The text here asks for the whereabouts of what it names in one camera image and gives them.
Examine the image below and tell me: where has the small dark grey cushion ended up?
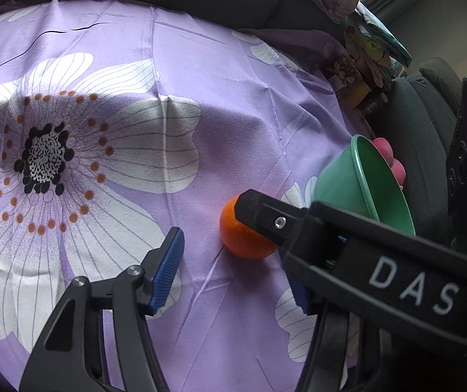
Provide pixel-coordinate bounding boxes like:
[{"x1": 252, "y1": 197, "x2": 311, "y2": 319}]
[{"x1": 264, "y1": 0, "x2": 342, "y2": 35}]

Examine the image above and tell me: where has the green plastic bowl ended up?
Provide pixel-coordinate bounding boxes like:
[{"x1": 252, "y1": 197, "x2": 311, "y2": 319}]
[{"x1": 313, "y1": 134, "x2": 416, "y2": 237}]

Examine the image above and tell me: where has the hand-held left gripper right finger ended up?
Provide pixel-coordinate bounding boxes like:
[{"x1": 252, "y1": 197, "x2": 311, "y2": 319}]
[{"x1": 286, "y1": 259, "x2": 385, "y2": 392}]

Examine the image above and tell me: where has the purple floral bedsheet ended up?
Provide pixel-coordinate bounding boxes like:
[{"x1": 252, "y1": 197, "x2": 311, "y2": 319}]
[{"x1": 0, "y1": 0, "x2": 381, "y2": 392}]

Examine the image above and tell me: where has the pile of colourful clothes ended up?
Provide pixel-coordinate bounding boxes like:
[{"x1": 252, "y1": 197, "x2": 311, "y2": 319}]
[{"x1": 342, "y1": 1, "x2": 413, "y2": 90}]

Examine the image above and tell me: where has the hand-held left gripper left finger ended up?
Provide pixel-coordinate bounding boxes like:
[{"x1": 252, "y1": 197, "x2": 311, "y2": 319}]
[{"x1": 19, "y1": 226, "x2": 185, "y2": 392}]

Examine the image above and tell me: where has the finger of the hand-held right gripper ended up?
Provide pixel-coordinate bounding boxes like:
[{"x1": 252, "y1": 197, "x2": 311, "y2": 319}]
[
  {"x1": 235, "y1": 190, "x2": 342, "y2": 256},
  {"x1": 279, "y1": 235, "x2": 350, "y2": 290}
]

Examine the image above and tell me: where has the pink plush toy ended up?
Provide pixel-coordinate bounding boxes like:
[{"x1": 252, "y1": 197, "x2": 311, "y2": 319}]
[{"x1": 372, "y1": 138, "x2": 407, "y2": 190}]

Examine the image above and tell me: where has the orange mandarin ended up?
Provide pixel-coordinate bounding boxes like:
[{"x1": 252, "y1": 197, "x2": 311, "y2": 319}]
[{"x1": 220, "y1": 196, "x2": 279, "y2": 260}]

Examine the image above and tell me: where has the yellow box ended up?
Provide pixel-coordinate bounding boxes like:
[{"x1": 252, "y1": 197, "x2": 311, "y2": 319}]
[{"x1": 345, "y1": 83, "x2": 372, "y2": 109}]

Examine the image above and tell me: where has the black office chair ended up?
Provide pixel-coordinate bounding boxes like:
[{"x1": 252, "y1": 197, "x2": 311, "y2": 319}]
[{"x1": 374, "y1": 58, "x2": 465, "y2": 233}]

